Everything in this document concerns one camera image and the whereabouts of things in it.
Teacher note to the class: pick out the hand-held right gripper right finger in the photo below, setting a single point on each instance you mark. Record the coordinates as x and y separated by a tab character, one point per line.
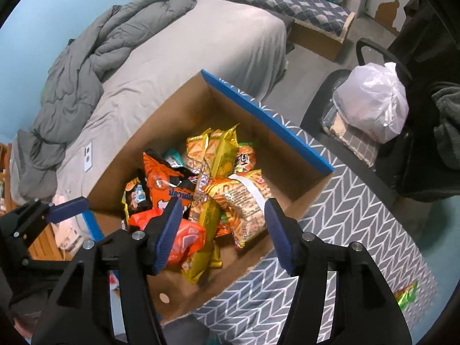
282	237

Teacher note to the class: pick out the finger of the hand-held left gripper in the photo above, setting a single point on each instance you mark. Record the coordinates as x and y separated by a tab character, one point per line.
68	209

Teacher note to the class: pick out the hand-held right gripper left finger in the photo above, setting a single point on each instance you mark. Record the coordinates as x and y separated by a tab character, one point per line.
167	237

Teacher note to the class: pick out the red snack packet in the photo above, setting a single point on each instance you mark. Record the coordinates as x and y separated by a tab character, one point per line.
187	237

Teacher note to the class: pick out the long yellow snack packet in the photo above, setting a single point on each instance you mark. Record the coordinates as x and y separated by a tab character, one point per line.
205	222

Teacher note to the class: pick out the black snack packet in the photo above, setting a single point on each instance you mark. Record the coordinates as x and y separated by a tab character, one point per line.
136	197

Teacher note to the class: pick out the orange black-topped snack packet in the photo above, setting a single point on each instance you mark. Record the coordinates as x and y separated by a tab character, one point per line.
161	187

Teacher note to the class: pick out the orange white-banded snack packet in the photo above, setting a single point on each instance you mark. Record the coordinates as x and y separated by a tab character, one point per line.
240	205

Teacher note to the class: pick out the teal snack packet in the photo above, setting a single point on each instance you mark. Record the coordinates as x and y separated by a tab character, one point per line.
176	157

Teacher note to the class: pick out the orange green-label snack packet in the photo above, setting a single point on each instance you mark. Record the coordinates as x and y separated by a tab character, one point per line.
246	158

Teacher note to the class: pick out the short yellow snack packet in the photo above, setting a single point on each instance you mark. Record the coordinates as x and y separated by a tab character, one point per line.
197	151

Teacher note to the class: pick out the blue cardboard box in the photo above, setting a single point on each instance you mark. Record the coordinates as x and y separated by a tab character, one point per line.
158	122

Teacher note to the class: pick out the green snack packet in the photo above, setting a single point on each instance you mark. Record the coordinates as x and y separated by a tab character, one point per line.
408	296

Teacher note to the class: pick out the pink white cloth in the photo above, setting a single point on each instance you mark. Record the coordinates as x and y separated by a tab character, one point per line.
68	233

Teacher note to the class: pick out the grey chevron table cover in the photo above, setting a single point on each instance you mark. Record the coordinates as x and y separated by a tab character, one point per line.
359	215

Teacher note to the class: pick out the grey checkered cushion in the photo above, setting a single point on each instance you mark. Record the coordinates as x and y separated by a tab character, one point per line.
352	140

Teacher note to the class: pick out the grey comforter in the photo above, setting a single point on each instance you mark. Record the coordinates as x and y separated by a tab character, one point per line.
90	61

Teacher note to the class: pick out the black office chair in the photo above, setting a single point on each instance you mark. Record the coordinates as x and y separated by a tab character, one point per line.
323	90

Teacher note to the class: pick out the white plastic bag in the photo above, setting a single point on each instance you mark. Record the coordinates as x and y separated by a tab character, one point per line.
373	100

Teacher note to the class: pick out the bed with grey sheet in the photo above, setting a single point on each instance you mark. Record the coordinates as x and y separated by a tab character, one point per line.
201	50

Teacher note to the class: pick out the black jacket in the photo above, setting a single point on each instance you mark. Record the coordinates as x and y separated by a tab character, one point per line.
431	61

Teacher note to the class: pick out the navy patterned mattress bench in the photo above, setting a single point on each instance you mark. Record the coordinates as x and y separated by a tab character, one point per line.
287	3

